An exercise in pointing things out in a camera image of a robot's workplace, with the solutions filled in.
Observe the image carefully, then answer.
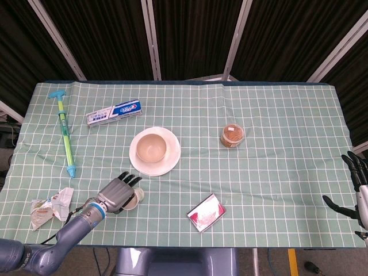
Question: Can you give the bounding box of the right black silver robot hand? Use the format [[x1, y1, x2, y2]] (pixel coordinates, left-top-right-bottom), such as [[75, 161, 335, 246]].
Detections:
[[321, 150, 368, 231]]

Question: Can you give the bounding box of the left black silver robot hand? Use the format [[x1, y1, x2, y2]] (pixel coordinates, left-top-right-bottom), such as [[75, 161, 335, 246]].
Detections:
[[97, 171, 143, 215]]

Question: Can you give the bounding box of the small white cup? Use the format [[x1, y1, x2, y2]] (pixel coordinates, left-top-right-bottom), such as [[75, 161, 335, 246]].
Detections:
[[122, 187, 145, 211]]

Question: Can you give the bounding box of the white round plate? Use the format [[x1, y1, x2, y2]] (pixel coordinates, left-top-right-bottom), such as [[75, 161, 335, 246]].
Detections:
[[129, 126, 182, 177]]

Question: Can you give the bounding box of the green checked tablecloth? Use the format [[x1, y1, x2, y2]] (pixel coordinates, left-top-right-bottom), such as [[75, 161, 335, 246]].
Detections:
[[0, 80, 368, 248]]

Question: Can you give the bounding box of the crumpled white snack wrapper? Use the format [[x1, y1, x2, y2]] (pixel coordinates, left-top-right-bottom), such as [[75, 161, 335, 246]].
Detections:
[[30, 187, 74, 231]]

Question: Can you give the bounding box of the blue white toothpaste box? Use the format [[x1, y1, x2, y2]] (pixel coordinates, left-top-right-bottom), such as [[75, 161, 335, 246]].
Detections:
[[86, 98, 143, 126]]

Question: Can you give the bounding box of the green blue toy water pump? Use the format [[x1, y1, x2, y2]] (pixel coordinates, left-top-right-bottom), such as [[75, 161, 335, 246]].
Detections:
[[48, 90, 77, 179]]

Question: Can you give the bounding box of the grey-blue robot torso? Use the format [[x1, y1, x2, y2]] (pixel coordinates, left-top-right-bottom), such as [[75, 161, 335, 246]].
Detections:
[[108, 247, 240, 276]]

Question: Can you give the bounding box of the red white flat packet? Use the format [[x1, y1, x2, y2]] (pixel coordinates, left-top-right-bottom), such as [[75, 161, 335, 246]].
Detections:
[[186, 193, 227, 232]]

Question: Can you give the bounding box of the clear jar with brown contents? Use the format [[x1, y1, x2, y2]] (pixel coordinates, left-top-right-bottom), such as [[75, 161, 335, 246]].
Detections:
[[220, 122, 246, 149]]

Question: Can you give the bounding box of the white table leg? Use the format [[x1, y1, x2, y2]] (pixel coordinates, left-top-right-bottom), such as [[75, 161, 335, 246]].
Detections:
[[251, 248, 259, 276]]

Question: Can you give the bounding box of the white aluminium frame post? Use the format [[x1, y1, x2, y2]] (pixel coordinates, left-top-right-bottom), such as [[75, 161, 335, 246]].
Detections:
[[28, 0, 87, 82], [221, 0, 254, 82], [306, 10, 368, 82], [140, 0, 162, 81]]

